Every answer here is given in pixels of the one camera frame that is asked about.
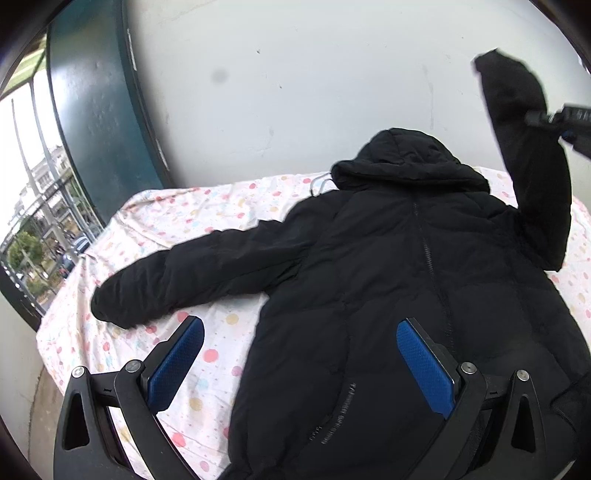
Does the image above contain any green tree outside window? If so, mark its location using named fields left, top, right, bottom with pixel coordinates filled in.
left=9, top=231, right=51, bottom=296

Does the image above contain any building outside window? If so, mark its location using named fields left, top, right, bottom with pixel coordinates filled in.
left=9, top=145, right=93, bottom=222

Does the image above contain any polka dot bed sheet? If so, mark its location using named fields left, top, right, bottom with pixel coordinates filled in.
left=36, top=166, right=591, bottom=480

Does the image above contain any white wire clothes hanger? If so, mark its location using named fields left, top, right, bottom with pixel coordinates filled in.
left=308, top=172, right=334, bottom=197

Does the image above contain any black hooded puffer jacket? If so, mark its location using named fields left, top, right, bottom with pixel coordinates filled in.
left=90, top=47, right=591, bottom=480

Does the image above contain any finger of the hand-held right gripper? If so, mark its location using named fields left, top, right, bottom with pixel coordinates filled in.
left=558, top=128, right=591, bottom=160
left=525, top=105, right=591, bottom=128

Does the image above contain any metal window railing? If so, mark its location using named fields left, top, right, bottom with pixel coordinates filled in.
left=0, top=83, right=105, bottom=305

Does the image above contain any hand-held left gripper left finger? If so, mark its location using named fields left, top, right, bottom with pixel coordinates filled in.
left=54, top=316, right=205, bottom=480

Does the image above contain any dark teal window frame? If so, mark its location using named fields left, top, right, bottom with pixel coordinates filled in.
left=46, top=0, right=177, bottom=227

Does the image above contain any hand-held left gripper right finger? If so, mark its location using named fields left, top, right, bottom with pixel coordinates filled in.
left=396, top=318, right=558, bottom=480

